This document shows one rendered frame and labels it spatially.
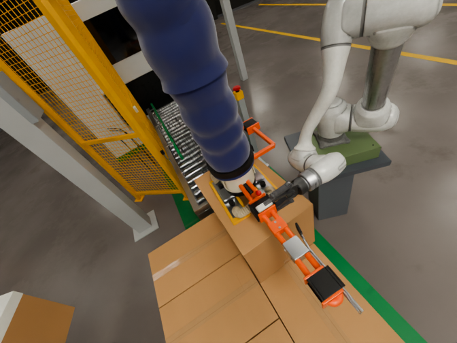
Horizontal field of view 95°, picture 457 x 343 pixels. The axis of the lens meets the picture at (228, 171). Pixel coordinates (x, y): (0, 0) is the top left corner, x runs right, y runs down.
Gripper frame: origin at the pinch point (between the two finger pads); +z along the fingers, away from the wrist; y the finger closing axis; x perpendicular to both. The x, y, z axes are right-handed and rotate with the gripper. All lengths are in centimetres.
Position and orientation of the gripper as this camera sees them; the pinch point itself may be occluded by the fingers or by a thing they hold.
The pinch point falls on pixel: (264, 208)
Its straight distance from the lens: 91.0
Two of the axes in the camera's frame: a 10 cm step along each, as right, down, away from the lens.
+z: -8.5, 5.2, -1.2
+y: 3.0, 6.5, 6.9
